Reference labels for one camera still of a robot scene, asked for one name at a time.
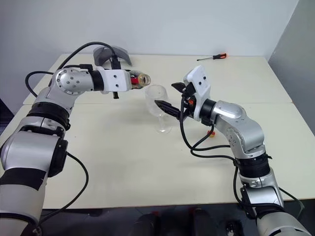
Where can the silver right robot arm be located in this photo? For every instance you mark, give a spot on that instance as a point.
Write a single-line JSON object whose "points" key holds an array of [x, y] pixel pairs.
{"points": [[236, 118]]}

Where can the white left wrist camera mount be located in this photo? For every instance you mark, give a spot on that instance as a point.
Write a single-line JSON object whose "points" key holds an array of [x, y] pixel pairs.
{"points": [[115, 81]]}

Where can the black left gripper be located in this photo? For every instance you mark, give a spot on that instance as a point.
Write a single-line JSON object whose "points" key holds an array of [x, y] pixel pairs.
{"points": [[115, 95]]}

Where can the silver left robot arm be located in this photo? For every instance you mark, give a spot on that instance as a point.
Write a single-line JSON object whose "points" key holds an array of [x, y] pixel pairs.
{"points": [[24, 152]]}

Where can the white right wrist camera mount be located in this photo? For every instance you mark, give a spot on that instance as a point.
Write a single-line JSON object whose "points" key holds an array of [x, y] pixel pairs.
{"points": [[200, 81]]}

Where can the red yellow bottle cap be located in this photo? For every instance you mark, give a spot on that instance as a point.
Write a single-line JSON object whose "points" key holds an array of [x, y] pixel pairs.
{"points": [[211, 134]]}

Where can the clear wine glass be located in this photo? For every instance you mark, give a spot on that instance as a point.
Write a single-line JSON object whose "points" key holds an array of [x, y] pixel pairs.
{"points": [[153, 96]]}

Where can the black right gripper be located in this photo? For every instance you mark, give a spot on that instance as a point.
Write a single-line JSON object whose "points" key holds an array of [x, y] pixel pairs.
{"points": [[189, 91]]}

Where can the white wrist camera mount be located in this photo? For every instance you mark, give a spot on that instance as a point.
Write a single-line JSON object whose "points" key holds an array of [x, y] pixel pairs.
{"points": [[200, 81], [115, 81]]}

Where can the grey curved plastic shell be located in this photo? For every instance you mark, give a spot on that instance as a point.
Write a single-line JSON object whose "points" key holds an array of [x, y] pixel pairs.
{"points": [[101, 55]]}

